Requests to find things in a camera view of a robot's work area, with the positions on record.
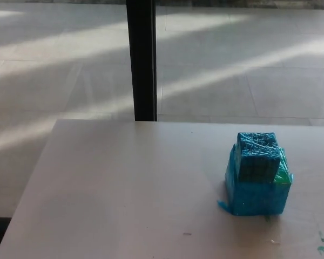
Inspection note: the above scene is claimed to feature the small blue taped cube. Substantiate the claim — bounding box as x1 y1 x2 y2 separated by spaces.
235 132 281 182

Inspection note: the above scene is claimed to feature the big blue taped cube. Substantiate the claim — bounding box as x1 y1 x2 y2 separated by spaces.
217 143 296 217

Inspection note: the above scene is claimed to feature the black window frame post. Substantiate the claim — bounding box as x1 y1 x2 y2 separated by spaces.
125 0 158 122

